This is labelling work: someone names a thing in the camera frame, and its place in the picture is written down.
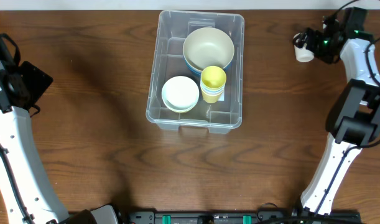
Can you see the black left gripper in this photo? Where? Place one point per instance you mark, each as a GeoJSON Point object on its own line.
{"type": "Point", "coordinates": [34, 81]}

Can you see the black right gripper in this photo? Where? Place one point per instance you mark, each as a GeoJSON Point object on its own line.
{"type": "Point", "coordinates": [311, 38]}

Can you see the cream cup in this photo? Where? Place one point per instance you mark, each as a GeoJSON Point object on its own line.
{"type": "Point", "coordinates": [303, 55]}

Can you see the yellow cup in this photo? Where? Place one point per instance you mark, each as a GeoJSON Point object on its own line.
{"type": "Point", "coordinates": [213, 77]}
{"type": "Point", "coordinates": [212, 98]}

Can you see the cream large bowl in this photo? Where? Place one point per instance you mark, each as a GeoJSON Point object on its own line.
{"type": "Point", "coordinates": [208, 46]}

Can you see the light blue cup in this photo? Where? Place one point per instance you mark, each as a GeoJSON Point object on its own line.
{"type": "Point", "coordinates": [211, 91]}

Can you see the dark blue bowl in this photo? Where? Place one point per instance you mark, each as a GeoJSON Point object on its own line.
{"type": "Point", "coordinates": [198, 72]}

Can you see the white small bowl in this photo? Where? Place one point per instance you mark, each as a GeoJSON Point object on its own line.
{"type": "Point", "coordinates": [180, 92]}

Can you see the yellow small bowl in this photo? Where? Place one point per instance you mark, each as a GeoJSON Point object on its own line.
{"type": "Point", "coordinates": [176, 110]}

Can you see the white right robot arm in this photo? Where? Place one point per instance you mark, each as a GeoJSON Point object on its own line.
{"type": "Point", "coordinates": [353, 123]}

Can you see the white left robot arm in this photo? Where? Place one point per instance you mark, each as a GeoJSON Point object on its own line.
{"type": "Point", "coordinates": [26, 190]}

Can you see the white label in bin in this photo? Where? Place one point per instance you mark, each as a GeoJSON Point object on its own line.
{"type": "Point", "coordinates": [222, 96]}

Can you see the clear plastic storage bin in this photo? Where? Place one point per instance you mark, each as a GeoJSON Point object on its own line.
{"type": "Point", "coordinates": [173, 28]}

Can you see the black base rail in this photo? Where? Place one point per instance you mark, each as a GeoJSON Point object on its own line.
{"type": "Point", "coordinates": [266, 215]}

